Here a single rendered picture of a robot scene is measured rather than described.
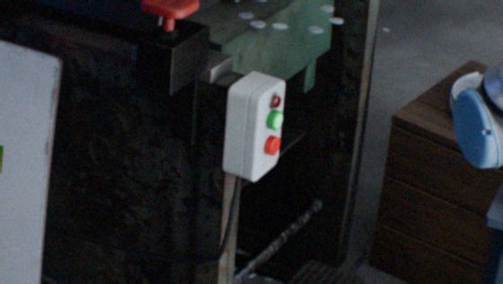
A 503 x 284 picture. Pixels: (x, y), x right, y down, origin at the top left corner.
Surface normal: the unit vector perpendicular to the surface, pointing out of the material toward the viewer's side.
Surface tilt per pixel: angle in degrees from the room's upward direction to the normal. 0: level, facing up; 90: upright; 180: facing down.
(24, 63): 78
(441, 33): 0
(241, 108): 90
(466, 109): 97
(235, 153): 90
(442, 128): 0
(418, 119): 0
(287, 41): 90
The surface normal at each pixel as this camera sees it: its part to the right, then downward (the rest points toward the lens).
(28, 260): -0.44, 0.21
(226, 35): 0.07, -0.87
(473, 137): -0.94, 0.21
